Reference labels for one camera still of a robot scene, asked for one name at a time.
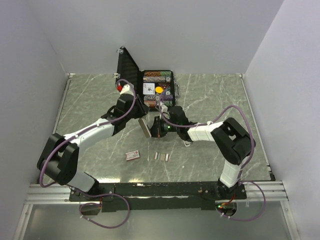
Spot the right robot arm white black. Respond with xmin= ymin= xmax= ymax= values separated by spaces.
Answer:
xmin=147 ymin=105 xmax=256 ymax=199

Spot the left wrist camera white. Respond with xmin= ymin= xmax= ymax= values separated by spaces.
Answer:
xmin=116 ymin=84 xmax=134 ymax=96

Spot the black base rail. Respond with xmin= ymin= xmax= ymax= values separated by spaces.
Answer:
xmin=69 ymin=181 xmax=247 ymax=213

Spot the aluminium frame rail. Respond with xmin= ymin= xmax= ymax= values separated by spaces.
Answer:
xmin=25 ymin=181 xmax=288 ymax=205

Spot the white card deck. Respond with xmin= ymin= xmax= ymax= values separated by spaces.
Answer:
xmin=142 ymin=82 xmax=155 ymax=95

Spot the red white staple box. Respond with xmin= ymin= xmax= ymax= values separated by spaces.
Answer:
xmin=125 ymin=150 xmax=140 ymax=161

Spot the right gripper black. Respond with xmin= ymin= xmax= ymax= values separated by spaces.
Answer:
xmin=146 ymin=115 xmax=180 ymax=138

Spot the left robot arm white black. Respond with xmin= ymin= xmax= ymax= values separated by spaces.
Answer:
xmin=37 ymin=93 xmax=149 ymax=201

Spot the black poker chip case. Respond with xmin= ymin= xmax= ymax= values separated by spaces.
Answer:
xmin=113 ymin=46 xmax=180 ymax=112

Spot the yellow dealer button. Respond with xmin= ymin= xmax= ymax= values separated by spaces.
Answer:
xmin=155 ymin=86 xmax=164 ymax=94

